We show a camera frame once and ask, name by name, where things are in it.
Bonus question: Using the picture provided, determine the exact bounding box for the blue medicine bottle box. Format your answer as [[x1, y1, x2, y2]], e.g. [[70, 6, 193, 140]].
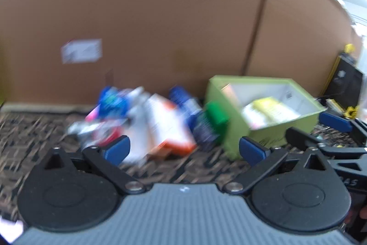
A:
[[98, 86, 129, 119]]

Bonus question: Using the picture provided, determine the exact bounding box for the orange white medicine box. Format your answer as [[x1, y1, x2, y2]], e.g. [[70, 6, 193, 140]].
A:
[[144, 94, 197, 159]]

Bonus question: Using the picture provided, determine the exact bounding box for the blue tablet box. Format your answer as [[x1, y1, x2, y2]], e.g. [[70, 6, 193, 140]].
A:
[[169, 86, 202, 131]]

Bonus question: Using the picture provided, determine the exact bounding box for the yellow green box inside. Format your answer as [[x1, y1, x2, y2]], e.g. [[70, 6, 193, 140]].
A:
[[242, 97, 301, 130]]

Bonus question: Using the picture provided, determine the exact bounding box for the light green open box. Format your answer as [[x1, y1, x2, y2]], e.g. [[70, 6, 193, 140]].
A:
[[205, 75, 326, 160]]

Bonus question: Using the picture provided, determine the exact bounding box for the white glove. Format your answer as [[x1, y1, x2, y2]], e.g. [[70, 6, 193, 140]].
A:
[[66, 86, 149, 165]]

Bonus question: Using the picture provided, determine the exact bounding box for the black yellow box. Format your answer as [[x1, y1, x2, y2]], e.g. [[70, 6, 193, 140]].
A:
[[320, 43, 363, 119]]

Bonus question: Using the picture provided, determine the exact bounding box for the small green box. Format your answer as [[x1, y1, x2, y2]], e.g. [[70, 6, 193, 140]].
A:
[[205, 101, 230, 144]]

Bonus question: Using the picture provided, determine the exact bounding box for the dark blue slim box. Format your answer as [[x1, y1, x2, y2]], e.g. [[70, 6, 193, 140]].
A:
[[193, 111, 218, 152]]

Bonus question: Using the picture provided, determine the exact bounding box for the white shipping label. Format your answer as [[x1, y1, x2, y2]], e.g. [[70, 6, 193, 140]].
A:
[[61, 39, 102, 64]]

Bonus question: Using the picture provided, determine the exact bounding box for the large brown cardboard box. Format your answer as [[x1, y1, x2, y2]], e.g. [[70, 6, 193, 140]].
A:
[[1, 0, 361, 104]]

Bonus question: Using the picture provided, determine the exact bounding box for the black cable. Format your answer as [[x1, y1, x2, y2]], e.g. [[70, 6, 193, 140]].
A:
[[315, 89, 349, 103]]

